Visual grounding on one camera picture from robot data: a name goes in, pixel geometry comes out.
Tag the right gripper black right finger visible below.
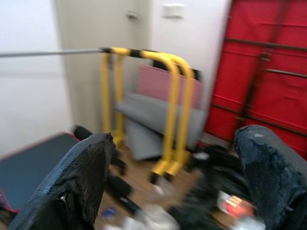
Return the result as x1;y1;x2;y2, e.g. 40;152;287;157
233;124;307;230

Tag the plain black red-trimmed bench pad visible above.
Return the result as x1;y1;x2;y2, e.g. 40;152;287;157
0;131;81;213

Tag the black trash bag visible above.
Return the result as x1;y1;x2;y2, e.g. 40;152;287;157
167;143;255;230

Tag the red folded table black frame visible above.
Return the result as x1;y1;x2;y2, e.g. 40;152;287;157
203;0;307;157

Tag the yellow tubular metal frame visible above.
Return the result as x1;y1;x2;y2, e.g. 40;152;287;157
100;46;196;183

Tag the small blue object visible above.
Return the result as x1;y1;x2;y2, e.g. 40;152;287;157
101;207;116;218

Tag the grey rolled mat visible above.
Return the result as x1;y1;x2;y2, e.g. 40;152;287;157
116;92;207;161

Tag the clear crumpled plastic bag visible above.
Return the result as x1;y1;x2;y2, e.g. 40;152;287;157
121;205;181;230

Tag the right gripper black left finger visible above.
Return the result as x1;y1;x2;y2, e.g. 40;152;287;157
9;132;118;230

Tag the beige door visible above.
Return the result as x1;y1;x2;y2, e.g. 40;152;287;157
55;0;154;135

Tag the pink foam puzzle mat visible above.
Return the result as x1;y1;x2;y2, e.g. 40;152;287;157
138;64;202;104

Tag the orange white wrapper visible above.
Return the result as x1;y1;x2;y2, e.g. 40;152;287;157
219;191;255;214

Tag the white light switch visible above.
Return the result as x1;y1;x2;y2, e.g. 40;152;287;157
161;4;186;20

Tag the grey metal clothes rack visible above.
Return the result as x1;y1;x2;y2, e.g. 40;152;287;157
0;47;111;59

